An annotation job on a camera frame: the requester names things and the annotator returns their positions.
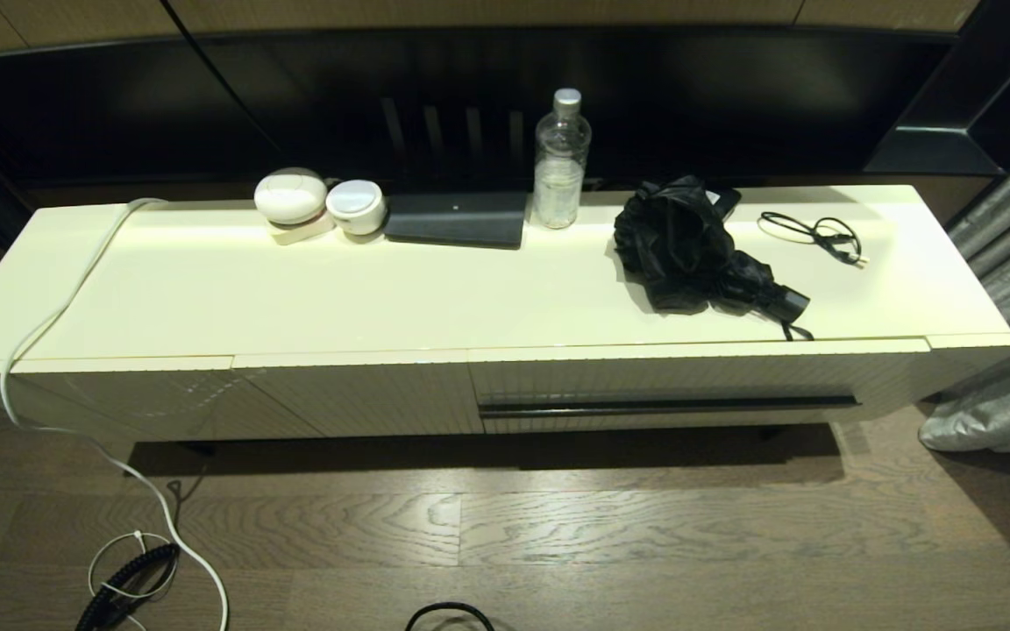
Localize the thin white cable loop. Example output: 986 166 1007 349
87 529 180 631

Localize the black flat rectangular box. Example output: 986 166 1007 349
383 192 528 251

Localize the black spiral cable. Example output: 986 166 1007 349
75 543 181 631

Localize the black umbrella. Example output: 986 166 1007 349
613 175 815 343

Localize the cream device base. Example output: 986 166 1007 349
270 215 337 246

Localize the small black box white label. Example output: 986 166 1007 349
703 187 743 222

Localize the black floor cable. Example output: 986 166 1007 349
404 601 497 631

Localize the thick white power cable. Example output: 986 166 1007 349
0 198 231 631

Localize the white round jar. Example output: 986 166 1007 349
326 180 387 236

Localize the large white round device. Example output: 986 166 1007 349
254 168 329 227

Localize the black coiled USB cable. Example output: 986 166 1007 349
757 211 870 267

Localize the cream drawer with black handle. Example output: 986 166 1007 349
468 340 931 436

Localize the cream glossy cabinet door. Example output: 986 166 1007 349
12 355 324 442

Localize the black television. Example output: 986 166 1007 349
0 25 979 189

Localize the clear plastic water bottle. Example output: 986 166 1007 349
533 89 593 230

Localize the white low cabinet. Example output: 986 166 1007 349
0 184 1010 443

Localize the black glossy wall frame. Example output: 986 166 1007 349
863 0 1010 176

